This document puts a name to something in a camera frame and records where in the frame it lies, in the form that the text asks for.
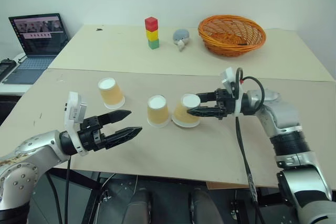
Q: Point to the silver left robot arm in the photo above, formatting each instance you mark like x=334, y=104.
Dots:
x=29, y=150

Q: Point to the dark rounded left foot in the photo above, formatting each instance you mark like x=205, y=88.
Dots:
x=139, y=205

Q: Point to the yellow cube block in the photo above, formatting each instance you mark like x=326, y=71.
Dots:
x=152, y=35

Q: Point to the open laptop computer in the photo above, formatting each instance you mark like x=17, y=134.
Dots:
x=36, y=40

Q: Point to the orange wicker basket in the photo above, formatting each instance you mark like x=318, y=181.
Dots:
x=231, y=35

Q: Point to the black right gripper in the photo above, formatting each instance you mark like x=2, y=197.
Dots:
x=224, y=103

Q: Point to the yellow paper cup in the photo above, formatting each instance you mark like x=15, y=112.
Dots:
x=157, y=112
x=111, y=93
x=185, y=113

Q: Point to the grey plush toy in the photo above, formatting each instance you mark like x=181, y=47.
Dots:
x=180, y=37

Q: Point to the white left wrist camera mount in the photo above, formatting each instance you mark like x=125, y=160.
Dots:
x=74, y=111

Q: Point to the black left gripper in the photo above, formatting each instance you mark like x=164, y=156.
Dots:
x=90, y=136

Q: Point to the green cube block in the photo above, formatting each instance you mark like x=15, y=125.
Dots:
x=153, y=44

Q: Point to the dark rounded foot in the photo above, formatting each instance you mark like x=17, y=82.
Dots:
x=139, y=205
x=203, y=205

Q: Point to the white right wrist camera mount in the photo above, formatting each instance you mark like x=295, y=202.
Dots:
x=231, y=85

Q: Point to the dark rounded right foot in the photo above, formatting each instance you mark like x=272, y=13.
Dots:
x=203, y=205

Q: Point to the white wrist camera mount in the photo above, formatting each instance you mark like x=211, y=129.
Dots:
x=74, y=111
x=231, y=85

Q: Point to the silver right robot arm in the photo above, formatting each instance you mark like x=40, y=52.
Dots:
x=288, y=140

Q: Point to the black device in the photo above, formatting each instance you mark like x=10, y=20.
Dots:
x=5, y=68

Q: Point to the red cube block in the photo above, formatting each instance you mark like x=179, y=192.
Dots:
x=151, y=23

